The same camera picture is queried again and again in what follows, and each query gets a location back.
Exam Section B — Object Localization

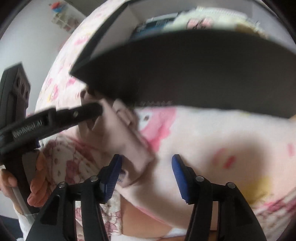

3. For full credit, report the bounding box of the white fluffy plush pouch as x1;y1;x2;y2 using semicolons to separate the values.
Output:
163;13;235;31

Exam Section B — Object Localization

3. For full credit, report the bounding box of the storage shelf with toys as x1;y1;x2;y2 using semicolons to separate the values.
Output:
50;1;80;33

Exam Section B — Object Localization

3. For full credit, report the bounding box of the black cardboard storage box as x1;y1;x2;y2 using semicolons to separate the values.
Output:
70;1;295;118

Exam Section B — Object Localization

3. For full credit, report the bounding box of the pink cartoon print blanket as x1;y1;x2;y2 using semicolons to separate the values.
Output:
36;1;295;240

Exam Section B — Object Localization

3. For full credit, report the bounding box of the left hand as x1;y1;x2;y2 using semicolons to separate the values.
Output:
1;152;49;213

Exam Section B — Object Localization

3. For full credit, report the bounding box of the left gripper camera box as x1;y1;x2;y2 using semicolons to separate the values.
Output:
0;63;31;128

